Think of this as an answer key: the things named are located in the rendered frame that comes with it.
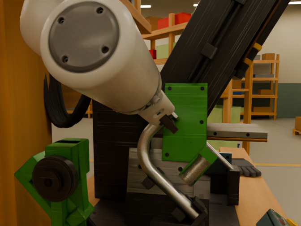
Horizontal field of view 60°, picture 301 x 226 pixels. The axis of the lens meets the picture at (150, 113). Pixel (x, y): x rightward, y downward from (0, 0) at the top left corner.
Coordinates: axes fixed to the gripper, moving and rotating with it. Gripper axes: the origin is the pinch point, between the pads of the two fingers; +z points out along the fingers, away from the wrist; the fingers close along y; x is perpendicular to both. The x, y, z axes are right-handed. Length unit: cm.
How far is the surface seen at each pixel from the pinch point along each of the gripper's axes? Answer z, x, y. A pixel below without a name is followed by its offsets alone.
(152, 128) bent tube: 15.5, 4.2, -0.7
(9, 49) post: -8.4, 12.7, 24.8
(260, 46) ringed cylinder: 34, -38, -1
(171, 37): 321, -88, 139
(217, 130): 30.8, -9.0, -11.7
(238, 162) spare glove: 72, -10, -27
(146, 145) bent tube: 15.9, 8.2, -2.7
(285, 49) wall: 892, -466, 48
